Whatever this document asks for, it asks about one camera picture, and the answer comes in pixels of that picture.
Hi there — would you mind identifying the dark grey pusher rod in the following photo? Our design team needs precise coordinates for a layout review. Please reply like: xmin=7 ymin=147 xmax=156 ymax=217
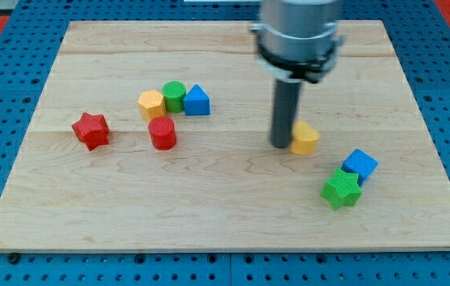
xmin=270 ymin=79 xmax=301 ymax=149

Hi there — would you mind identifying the yellow heart block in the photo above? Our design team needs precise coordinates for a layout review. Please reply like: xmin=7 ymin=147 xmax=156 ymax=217
xmin=289 ymin=121 xmax=320 ymax=155

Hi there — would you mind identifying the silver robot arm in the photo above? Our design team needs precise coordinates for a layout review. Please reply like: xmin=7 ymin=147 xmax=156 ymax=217
xmin=250 ymin=0 xmax=343 ymax=149

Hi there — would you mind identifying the blue cube block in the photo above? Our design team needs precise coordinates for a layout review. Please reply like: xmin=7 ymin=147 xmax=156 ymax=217
xmin=341 ymin=149 xmax=378 ymax=187

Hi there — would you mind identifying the blue triangle block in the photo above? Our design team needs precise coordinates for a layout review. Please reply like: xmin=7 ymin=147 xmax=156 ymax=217
xmin=183 ymin=84 xmax=211 ymax=116

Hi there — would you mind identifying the green star block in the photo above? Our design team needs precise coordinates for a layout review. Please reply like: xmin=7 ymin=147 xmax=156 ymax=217
xmin=320 ymin=168 xmax=362 ymax=211

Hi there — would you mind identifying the green cylinder block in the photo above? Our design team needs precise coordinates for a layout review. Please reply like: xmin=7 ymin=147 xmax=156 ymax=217
xmin=162 ymin=81 xmax=186 ymax=113

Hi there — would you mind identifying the red cylinder block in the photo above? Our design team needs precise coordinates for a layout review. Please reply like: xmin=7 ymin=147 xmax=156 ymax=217
xmin=148 ymin=116 xmax=177 ymax=150

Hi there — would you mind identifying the yellow hexagon block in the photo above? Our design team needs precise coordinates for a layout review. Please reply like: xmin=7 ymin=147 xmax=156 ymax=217
xmin=138 ymin=90 xmax=166 ymax=122

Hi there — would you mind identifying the wooden board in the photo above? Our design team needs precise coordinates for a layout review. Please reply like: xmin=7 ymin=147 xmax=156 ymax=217
xmin=0 ymin=21 xmax=450 ymax=253

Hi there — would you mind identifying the red star block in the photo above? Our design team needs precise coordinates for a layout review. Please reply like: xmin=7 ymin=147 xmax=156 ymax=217
xmin=72 ymin=112 xmax=110 ymax=151

